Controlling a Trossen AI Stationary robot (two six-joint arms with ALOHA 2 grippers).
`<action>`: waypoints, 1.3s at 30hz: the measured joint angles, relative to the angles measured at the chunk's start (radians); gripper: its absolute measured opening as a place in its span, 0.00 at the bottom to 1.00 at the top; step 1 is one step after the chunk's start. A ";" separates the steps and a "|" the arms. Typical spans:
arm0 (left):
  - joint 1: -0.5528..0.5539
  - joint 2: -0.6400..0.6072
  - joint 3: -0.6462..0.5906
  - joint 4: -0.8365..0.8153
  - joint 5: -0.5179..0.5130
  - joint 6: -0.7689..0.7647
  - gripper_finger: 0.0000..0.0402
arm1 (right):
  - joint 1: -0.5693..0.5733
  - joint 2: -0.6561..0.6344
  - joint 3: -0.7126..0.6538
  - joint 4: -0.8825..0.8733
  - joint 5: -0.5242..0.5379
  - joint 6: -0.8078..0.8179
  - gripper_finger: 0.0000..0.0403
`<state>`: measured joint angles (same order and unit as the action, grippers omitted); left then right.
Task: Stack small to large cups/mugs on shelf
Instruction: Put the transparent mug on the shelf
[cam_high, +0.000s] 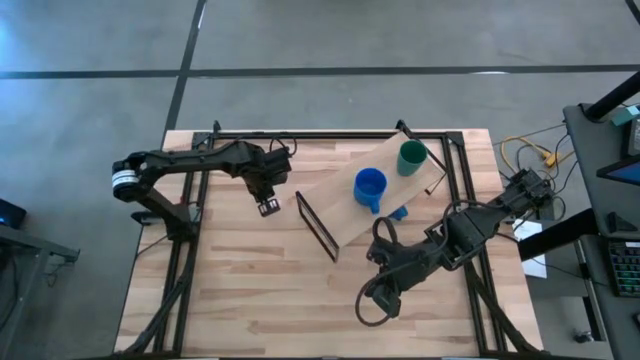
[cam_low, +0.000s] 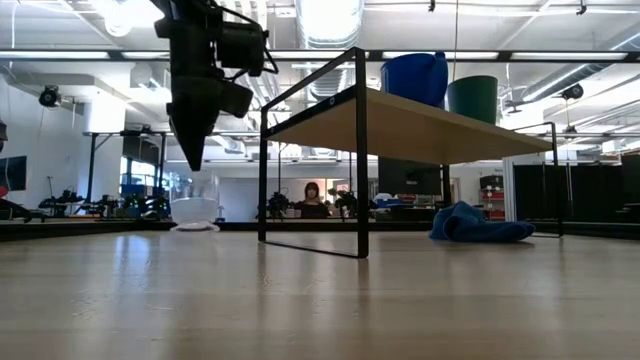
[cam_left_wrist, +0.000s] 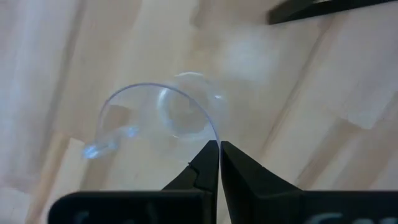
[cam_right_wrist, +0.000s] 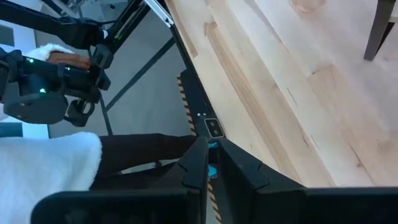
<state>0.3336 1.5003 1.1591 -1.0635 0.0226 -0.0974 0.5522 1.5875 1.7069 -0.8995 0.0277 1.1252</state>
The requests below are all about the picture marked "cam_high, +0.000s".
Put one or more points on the black triangular stand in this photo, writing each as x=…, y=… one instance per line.
x=619, y=223

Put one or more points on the black slanted bar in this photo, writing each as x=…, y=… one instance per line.
x=555, y=236

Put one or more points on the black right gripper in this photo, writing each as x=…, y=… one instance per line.
x=386, y=300

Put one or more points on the black pole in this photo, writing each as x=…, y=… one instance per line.
x=615, y=96

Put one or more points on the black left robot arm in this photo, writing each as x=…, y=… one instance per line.
x=180, y=162

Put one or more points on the black aluminium table frame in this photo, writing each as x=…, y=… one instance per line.
x=175, y=280

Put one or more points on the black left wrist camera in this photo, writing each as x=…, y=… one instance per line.
x=278, y=162

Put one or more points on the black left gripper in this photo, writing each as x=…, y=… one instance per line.
x=261, y=185

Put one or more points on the monitor screen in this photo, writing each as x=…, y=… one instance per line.
x=622, y=172

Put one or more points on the green plastic cup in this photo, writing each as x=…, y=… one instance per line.
x=411, y=157

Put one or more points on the blue plastic mug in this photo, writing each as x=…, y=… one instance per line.
x=370, y=187

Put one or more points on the wooden shelf with black frame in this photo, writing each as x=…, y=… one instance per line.
x=350, y=200

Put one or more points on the backlit keyboard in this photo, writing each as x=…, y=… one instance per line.
x=625, y=269

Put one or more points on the grey desk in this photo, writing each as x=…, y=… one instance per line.
x=587, y=150

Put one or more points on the white paper sheet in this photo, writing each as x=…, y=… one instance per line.
x=535, y=250

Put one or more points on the grey side cart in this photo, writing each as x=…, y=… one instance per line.
x=30, y=250

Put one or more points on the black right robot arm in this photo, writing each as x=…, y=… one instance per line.
x=465, y=235

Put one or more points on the black device with screen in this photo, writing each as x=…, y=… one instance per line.
x=11, y=214

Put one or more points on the teal box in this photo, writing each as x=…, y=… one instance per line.
x=626, y=115

